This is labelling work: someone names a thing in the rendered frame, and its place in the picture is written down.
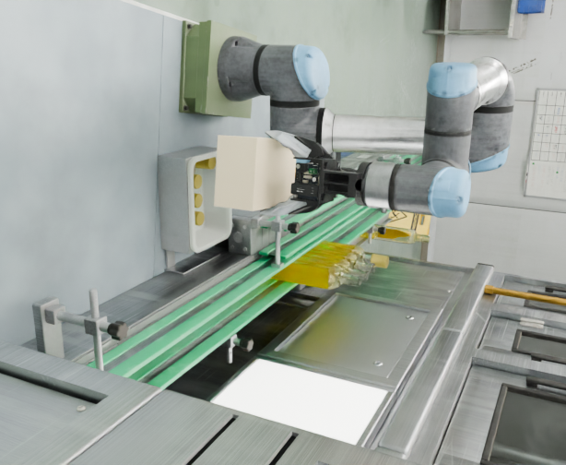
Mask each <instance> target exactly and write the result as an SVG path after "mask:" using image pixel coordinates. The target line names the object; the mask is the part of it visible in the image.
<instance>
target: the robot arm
mask: <svg viewBox="0 0 566 465"><path fill-rule="evenodd" d="M218 84H219V86H220V89H221V91H222V93H223V94H224V96H225V97H226V98H227V99H228V100H230V101H247V100H250V99H252V98H255V97H259V96H270V131H265V133H266V134H267V135H269V138H273V139H275V140H276V141H278V142H280V143H281V145H282V146H283V147H286V148H289V149H290V150H291V151H292V154H293V155H294V156H295V157H293V159H296V172H295V183H291V189H290V193H291V194H293V195H292V196H290V197H289V199H288V200H287V201H285V202H279V203H278V204H276V205H275V206H274V207H271V208H270V209H263V210H261V211H260V213H261V214H263V215H267V216H282V215H290V214H302V213H309V212H313V211H315V210H317V209H319V208H320V207H321V206H322V205H323V204H326V203H328V202H332V201H334V198H337V195H342V196H344V197H354V198H355V201H356V204H357V205H358V206H365V207H367V206H368V207H369V208H373V209H379V208H381V212H382V213H386V212H387V210H393V211H400V212H407V213H415V214H422V215H430V216H434V217H437V218H444V217H448V218H460V217H462V216H463V215H464V214H465V213H466V208H467V206H468V201H469V197H470V188H471V178H470V174H471V173H482V172H488V171H492V170H496V169H498V168H500V167H502V165H503V164H504V163H505V162H506V160H507V155H508V149H509V147H510V135H511V128H512V120H513V107H514V101H515V92H514V85H513V79H512V76H511V74H510V72H509V70H508V68H507V66H506V65H505V64H504V63H503V62H502V61H500V60H498V59H496V58H494V57H490V56H483V57H479V58H477V59H474V60H472V61H471V62H469V63H456V62H444V63H435V64H433V65H432V66H431V67H430V72H429V80H428V82H427V87H426V88H427V102H426V114H425V117H401V116H371V115H342V114H333V113H332V112H331V111H330V110H329V108H321V107H320V100H321V99H323V98H324V97H325V96H326V94H327V92H328V87H329V84H330V73H329V67H328V63H327V60H326V58H325V56H324V53H323V52H322V51H321V50H320V49H319V48H317V47H315V46H307V45H303V44H297V45H278V44H262V43H260V42H256V41H253V40H251V39H248V38H246V37H243V36H231V37H229V38H228V39H227V40H226V41H224V43H223V45H222V47H221V49H220V52H219V55H218ZM331 152H356V153H377V154H398V155H420V156H422V162H421V165H413V164H403V163H395V162H385V161H374V162H367V161H363V162H362V163H361V164H360V166H359V168H358V170H355V169H352V168H346V167H340V162H337V160H336V159H335V157H332V155H331V154H330V153H331Z"/></svg>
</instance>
